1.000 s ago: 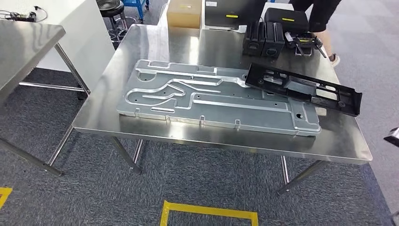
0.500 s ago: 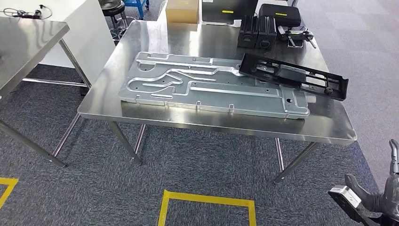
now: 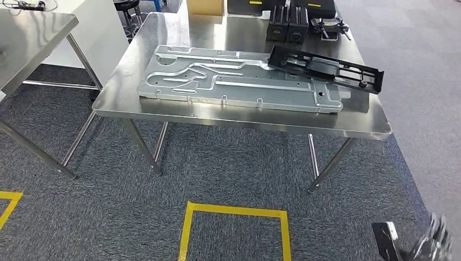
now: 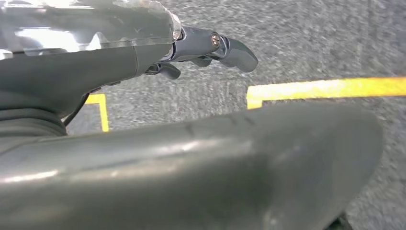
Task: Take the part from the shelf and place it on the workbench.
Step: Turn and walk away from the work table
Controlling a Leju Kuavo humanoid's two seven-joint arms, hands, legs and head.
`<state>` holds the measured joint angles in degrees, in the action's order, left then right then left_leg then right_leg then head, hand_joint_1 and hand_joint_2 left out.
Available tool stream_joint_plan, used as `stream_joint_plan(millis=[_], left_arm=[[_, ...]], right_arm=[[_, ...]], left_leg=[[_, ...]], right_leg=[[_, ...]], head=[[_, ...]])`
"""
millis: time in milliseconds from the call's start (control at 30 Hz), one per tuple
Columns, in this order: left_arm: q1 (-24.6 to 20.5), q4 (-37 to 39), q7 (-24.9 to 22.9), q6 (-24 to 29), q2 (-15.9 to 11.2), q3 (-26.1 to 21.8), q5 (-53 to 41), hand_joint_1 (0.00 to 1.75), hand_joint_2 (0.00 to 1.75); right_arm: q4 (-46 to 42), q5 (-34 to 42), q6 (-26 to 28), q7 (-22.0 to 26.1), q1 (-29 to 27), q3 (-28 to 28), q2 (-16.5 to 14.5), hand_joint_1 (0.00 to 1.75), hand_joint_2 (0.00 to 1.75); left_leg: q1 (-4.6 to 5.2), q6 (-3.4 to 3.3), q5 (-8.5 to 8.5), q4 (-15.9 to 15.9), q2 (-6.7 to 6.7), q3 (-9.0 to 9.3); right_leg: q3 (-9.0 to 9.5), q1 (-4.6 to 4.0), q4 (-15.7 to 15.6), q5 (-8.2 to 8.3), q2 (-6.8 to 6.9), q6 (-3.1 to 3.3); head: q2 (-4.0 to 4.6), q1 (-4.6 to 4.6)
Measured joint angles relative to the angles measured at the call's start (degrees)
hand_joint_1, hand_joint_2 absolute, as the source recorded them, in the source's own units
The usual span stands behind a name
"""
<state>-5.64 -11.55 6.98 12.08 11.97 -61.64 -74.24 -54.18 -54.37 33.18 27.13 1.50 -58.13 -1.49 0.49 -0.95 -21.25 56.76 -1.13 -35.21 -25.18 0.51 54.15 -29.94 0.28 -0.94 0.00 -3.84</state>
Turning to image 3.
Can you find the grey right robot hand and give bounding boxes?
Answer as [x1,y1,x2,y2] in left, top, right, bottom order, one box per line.
[407,213,453,261]

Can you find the black plastic panel part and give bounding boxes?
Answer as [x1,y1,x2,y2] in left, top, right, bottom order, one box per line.
[267,45,385,95]

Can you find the steel workbench table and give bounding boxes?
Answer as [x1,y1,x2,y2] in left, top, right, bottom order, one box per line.
[92,10,393,194]

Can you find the yellow floor tape square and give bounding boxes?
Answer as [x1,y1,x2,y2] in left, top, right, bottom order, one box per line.
[178,201,292,261]
[0,191,23,231]

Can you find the black and silver clamp tool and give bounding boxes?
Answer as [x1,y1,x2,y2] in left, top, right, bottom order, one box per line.
[309,17,352,41]

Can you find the stamped silver metal plate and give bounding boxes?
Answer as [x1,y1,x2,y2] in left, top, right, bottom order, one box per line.
[136,45,344,115]

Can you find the black ribbed box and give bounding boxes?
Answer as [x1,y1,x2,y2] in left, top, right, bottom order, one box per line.
[286,6,310,44]
[266,5,290,41]

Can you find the brown cardboard box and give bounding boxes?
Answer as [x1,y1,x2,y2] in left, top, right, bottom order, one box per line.
[186,0,225,17]

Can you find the blue metal stand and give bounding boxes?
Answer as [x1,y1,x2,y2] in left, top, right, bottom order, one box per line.
[140,0,162,13]

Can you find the black round stool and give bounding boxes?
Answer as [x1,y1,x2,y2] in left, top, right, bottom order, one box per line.
[113,0,145,39]

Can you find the white cabinet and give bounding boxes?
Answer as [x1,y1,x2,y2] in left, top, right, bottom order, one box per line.
[39,0,129,87]

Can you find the steel side table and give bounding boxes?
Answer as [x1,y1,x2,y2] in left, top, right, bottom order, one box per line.
[0,9,104,180]

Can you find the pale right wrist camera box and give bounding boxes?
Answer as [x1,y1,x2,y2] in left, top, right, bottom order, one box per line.
[371,221,405,261]

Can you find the black cable bundle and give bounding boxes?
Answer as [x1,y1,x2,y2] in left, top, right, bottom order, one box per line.
[2,0,58,12]

